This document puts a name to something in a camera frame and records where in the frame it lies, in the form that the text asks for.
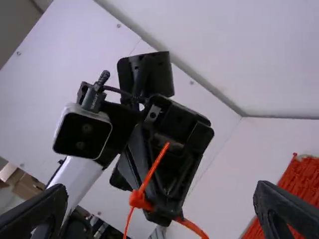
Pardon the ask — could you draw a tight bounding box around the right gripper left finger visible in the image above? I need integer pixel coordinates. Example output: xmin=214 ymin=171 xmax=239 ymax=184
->
xmin=0 ymin=183 xmax=69 ymax=239

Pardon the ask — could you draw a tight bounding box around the black cable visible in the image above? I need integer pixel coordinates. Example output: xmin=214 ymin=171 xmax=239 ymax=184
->
xmin=93 ymin=70 xmax=150 ymax=105

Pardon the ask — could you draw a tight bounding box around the row of orange cable ties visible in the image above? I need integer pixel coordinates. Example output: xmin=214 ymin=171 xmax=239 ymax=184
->
xmin=239 ymin=153 xmax=319 ymax=239

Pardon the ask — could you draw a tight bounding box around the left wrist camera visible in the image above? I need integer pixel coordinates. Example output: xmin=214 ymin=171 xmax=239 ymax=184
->
xmin=52 ymin=103 xmax=113 ymax=160

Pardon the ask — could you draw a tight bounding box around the orange cable tie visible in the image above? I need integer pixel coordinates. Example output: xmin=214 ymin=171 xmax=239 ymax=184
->
xmin=123 ymin=141 xmax=210 ymax=239

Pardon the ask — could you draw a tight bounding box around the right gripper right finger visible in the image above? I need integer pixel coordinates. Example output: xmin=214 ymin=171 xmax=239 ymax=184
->
xmin=252 ymin=180 xmax=319 ymax=239

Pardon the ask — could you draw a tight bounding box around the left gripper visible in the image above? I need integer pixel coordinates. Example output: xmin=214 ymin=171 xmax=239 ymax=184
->
xmin=109 ymin=94 xmax=215 ymax=228

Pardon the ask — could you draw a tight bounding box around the brown cardboard box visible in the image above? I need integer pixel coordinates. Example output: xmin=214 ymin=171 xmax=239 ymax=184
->
xmin=0 ymin=166 xmax=47 ymax=200

